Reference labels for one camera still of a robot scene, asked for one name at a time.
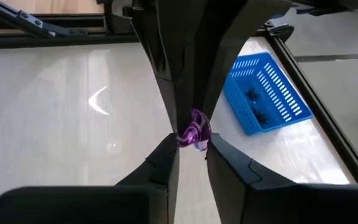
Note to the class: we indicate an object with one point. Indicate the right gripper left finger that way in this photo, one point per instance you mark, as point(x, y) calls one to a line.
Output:
point(157, 186)

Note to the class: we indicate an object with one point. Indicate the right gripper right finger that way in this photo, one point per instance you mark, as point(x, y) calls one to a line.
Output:
point(238, 193)

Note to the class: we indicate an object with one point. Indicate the black toy spider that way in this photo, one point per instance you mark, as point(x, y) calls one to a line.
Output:
point(261, 116)
point(253, 93)

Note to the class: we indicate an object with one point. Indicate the grey diagonal frame brace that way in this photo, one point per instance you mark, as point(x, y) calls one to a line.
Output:
point(26, 17)

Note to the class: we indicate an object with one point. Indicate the blue plastic basket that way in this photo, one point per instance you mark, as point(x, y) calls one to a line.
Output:
point(256, 104)

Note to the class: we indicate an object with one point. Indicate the purple witch hat toy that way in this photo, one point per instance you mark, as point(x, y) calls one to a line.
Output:
point(197, 129)

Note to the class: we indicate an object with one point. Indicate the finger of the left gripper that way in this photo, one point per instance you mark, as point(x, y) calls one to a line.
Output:
point(172, 62)
point(228, 37)

